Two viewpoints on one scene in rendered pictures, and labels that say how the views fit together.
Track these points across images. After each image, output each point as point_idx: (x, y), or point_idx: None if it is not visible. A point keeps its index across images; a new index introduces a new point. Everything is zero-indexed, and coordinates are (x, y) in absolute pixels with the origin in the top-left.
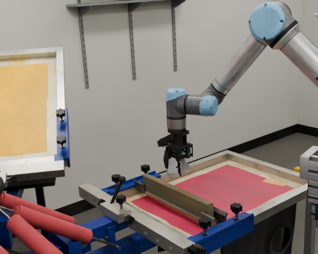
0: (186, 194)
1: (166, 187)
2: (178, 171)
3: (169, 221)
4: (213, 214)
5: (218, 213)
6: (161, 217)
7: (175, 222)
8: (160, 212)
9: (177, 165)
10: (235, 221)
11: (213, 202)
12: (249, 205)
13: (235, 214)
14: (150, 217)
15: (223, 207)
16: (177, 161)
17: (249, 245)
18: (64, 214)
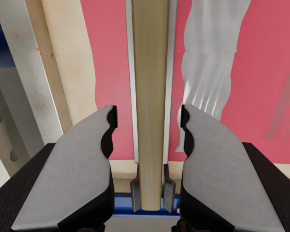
0: (140, 145)
1: (133, 32)
2: (183, 111)
3: (102, 86)
4: (164, 177)
5: (164, 194)
6: (96, 54)
7: (110, 99)
8: (108, 28)
9: (188, 137)
10: (166, 217)
11: (261, 86)
12: (286, 152)
13: (180, 218)
14: (37, 80)
15: (245, 122)
16: (181, 184)
17: None
18: None
